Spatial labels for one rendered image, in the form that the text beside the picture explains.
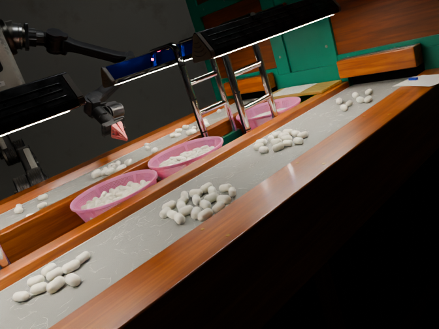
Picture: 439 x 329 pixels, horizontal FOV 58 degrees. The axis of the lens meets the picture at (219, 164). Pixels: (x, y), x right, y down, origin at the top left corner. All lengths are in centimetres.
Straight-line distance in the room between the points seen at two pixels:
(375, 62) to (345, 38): 19
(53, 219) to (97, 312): 69
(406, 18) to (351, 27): 21
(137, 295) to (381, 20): 132
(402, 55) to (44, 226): 129
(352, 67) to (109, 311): 130
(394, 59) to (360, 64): 13
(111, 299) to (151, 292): 7
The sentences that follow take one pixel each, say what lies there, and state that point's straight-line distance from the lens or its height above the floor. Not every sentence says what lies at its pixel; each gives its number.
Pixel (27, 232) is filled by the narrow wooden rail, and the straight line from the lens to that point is 130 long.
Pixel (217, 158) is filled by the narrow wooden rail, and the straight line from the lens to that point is 119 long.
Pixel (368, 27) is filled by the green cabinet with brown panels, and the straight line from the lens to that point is 167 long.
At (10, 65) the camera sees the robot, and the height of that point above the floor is 125.
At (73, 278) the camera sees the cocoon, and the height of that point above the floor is 76.
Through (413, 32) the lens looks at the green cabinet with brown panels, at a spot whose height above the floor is 90.
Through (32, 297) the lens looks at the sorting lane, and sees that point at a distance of 87.
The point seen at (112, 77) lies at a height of 107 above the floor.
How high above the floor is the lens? 108
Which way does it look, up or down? 17 degrees down
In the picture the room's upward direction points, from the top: 18 degrees counter-clockwise
